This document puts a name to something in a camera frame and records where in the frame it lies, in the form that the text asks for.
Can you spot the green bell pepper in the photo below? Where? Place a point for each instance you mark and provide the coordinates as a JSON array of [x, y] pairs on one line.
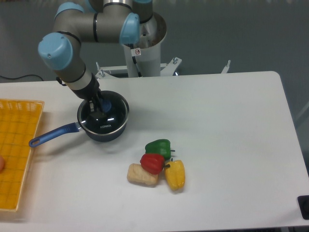
[[161, 147]]

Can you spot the yellow bell pepper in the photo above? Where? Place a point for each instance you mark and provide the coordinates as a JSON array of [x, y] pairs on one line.
[[175, 174]]

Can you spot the dark saucepan blue handle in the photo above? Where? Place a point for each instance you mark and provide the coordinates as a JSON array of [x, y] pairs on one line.
[[70, 128]]

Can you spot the orange round object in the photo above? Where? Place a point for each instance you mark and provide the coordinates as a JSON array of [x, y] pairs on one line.
[[2, 163]]

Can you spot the beige bread piece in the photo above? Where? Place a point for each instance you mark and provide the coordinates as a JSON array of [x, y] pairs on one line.
[[137, 174]]

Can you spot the white base frame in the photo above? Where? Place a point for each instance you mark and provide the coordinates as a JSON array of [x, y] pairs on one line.
[[167, 69]]

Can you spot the yellow woven basket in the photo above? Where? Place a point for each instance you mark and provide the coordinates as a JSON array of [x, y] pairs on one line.
[[19, 120]]

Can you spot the black table-edge device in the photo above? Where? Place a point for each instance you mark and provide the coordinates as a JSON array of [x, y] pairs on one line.
[[303, 202]]

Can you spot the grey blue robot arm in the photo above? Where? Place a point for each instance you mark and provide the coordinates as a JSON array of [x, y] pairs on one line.
[[110, 21]]

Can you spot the glass lid blue knob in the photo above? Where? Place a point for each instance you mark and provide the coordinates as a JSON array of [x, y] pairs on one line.
[[115, 119]]

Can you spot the red bell pepper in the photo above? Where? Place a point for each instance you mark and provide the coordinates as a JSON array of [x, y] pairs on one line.
[[153, 163]]

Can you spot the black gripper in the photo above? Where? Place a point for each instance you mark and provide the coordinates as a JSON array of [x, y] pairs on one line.
[[87, 88]]

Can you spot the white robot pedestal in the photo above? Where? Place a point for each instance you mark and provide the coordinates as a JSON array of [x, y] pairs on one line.
[[144, 58]]

